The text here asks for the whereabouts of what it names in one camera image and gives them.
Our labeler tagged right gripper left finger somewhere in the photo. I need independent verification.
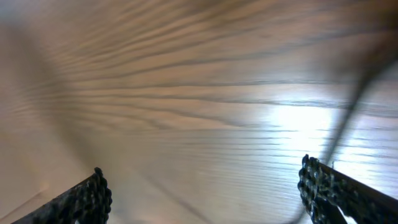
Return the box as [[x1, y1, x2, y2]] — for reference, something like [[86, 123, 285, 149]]
[[12, 167, 113, 224]]

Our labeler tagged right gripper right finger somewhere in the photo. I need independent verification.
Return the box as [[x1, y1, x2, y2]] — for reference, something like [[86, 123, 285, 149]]
[[297, 155, 397, 224]]

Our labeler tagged black USB charging cable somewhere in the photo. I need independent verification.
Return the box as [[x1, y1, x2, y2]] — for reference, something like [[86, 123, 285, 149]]
[[289, 58, 398, 224]]

